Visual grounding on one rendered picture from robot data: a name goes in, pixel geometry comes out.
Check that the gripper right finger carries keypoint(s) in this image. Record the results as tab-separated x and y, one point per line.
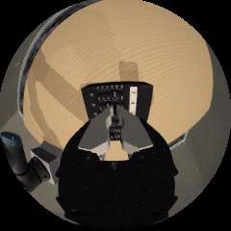
138	135

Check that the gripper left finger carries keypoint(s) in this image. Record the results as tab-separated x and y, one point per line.
92	137

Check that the black lighting desk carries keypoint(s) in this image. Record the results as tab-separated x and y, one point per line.
135	97

